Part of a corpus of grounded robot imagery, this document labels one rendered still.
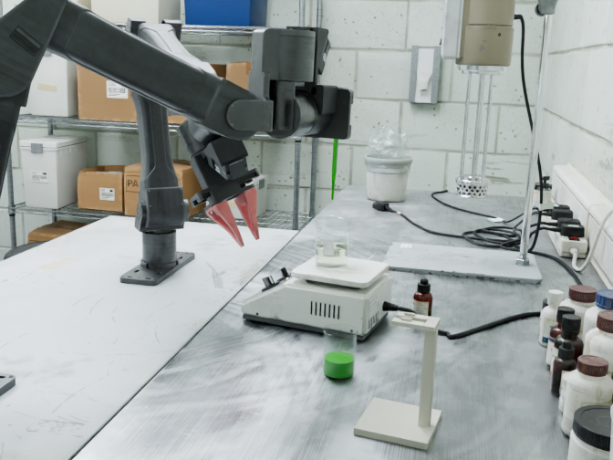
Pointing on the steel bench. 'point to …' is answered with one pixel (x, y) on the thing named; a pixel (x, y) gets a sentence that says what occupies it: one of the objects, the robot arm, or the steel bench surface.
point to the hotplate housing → (323, 305)
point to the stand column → (535, 141)
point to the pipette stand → (401, 416)
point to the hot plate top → (354, 275)
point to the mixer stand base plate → (461, 262)
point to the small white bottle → (549, 315)
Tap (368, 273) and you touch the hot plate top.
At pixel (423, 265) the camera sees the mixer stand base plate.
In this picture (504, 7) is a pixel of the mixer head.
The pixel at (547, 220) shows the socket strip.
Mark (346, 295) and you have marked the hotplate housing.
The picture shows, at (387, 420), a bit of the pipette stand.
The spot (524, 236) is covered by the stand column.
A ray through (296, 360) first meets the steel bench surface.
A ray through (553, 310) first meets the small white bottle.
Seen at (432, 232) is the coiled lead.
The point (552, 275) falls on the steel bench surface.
